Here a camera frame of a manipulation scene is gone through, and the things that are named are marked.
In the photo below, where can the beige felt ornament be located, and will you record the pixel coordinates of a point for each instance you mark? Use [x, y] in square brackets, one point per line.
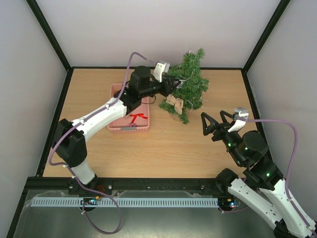
[176, 102]

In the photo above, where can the small green christmas tree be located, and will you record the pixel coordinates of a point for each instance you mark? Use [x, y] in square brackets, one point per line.
[175, 71]

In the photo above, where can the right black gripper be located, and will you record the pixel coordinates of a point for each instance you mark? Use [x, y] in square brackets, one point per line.
[218, 131]

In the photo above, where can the light blue cable duct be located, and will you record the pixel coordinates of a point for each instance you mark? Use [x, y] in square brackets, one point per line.
[126, 202]

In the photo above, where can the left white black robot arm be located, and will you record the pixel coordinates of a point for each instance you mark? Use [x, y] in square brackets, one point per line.
[70, 138]

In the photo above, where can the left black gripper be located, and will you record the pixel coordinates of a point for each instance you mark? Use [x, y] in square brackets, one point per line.
[168, 83]

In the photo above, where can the pink plastic basket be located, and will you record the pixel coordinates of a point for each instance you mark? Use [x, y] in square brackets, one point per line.
[121, 125]

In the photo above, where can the red ribbon bow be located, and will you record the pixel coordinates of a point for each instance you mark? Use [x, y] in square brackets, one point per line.
[135, 116]

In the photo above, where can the clear led string lights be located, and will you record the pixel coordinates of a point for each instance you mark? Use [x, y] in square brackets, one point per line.
[191, 73]

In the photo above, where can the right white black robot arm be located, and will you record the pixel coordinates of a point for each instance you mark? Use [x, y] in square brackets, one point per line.
[264, 189]

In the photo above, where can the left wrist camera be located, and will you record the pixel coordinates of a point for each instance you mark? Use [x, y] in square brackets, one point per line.
[160, 69]

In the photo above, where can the black frame rail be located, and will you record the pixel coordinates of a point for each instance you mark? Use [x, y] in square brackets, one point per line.
[201, 186]

